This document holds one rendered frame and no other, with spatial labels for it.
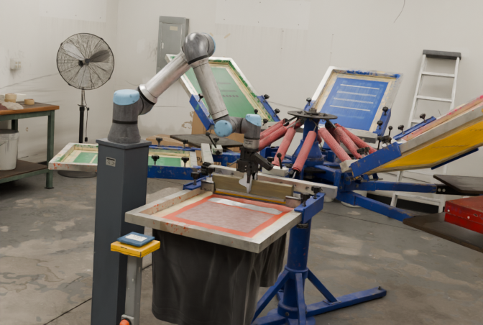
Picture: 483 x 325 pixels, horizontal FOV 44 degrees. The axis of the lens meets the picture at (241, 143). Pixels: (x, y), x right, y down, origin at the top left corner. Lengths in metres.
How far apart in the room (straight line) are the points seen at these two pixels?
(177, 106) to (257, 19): 1.55
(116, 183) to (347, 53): 4.50
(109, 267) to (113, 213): 0.27
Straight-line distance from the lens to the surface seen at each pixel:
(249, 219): 2.55
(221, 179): 2.84
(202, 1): 7.55
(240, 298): 2.38
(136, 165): 2.79
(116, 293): 2.92
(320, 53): 6.93
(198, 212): 2.59
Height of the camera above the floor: 1.70
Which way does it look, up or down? 10 degrees down
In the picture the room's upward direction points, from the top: 5 degrees clockwise
